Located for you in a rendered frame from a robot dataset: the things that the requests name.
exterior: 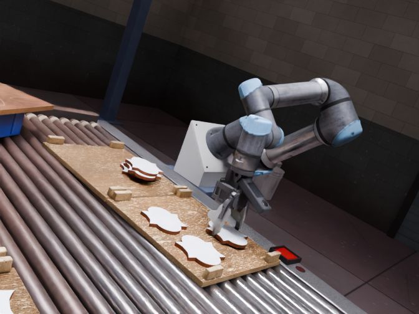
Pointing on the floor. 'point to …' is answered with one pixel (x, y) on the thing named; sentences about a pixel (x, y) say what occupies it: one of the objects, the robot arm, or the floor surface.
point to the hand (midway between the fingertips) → (227, 232)
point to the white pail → (269, 182)
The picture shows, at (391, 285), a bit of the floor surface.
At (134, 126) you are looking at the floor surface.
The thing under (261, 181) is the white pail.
